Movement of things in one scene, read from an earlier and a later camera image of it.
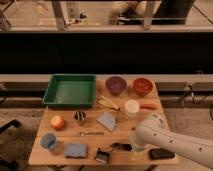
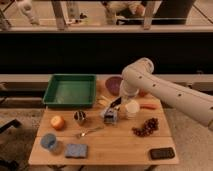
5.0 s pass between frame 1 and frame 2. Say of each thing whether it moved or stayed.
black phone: stayed
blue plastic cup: stayed
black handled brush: moved
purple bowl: stayed
